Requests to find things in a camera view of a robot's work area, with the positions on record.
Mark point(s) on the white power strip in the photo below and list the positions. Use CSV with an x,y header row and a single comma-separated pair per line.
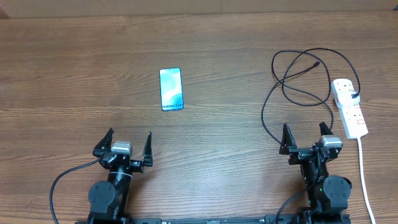
x,y
351,117

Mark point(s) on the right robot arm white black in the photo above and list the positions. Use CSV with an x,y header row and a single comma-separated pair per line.
x,y
327,194

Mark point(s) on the blue Galaxy S24 smartphone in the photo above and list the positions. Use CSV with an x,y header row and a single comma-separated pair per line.
x,y
171,91

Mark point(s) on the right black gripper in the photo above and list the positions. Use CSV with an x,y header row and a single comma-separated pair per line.
x,y
298,154

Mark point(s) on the white USB charger plug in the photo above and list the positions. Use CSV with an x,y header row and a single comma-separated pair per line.
x,y
346,99

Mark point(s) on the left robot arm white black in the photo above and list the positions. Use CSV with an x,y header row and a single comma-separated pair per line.
x,y
108,198

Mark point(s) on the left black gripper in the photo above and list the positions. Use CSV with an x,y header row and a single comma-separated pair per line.
x,y
137,165

